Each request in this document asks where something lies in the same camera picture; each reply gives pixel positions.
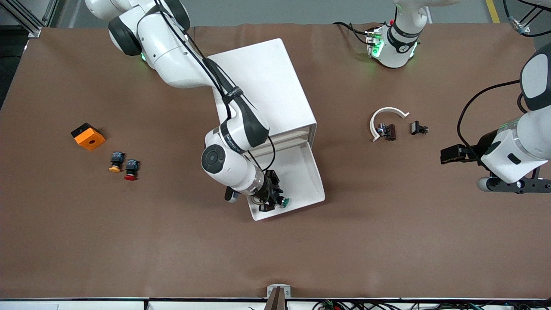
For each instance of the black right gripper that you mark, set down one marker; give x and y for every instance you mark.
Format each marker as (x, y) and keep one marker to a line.
(268, 186)

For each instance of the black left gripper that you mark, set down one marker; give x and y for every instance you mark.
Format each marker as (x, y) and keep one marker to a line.
(483, 147)

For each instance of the green push button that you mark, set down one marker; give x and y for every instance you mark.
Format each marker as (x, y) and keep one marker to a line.
(284, 201)

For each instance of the white plastic drawer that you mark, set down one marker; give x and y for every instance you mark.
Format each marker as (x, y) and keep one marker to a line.
(292, 134)
(288, 143)
(301, 172)

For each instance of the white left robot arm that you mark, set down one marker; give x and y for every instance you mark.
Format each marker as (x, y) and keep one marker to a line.
(516, 146)

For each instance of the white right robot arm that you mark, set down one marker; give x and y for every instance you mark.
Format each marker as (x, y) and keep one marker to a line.
(228, 165)

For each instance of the white drawer cabinet shell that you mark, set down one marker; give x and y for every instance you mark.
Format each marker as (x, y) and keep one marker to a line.
(275, 77)

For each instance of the red push button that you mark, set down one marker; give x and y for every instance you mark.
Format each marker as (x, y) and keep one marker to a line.
(131, 175)

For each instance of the yellow push button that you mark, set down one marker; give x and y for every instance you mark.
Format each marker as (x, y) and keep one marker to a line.
(115, 168)

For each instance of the white curved pipe clamp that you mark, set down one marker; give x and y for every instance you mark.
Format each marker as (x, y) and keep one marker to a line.
(387, 109)

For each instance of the brown table mat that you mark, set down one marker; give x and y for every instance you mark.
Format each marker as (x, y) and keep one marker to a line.
(387, 237)

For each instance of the orange box with hole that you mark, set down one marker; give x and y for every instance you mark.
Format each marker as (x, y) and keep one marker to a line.
(90, 140)

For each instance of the grey metal mount bracket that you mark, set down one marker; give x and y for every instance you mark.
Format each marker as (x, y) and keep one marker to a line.
(271, 290)

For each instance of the brown tapered post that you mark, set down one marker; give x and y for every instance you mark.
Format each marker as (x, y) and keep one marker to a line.
(275, 301)

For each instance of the aluminium frame strut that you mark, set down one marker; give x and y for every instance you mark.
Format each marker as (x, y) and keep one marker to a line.
(533, 13)
(33, 31)

